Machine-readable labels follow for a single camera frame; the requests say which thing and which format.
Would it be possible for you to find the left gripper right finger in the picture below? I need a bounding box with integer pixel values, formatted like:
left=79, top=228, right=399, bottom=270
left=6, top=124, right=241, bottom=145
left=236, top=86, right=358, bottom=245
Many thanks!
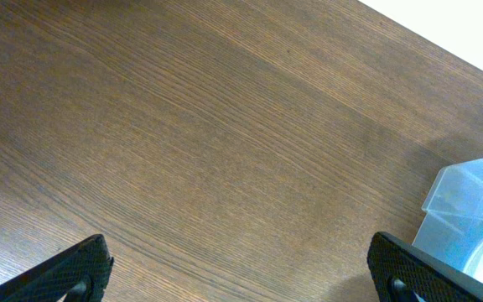
left=366, top=232, right=483, bottom=302

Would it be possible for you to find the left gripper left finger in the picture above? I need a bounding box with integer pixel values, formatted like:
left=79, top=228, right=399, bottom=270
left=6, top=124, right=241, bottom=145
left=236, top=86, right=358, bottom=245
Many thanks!
left=0, top=234, right=114, bottom=302

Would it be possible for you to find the clear plastic storage bin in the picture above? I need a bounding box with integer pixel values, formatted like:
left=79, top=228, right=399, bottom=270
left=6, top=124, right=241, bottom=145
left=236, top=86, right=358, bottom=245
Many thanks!
left=413, top=159, right=483, bottom=283

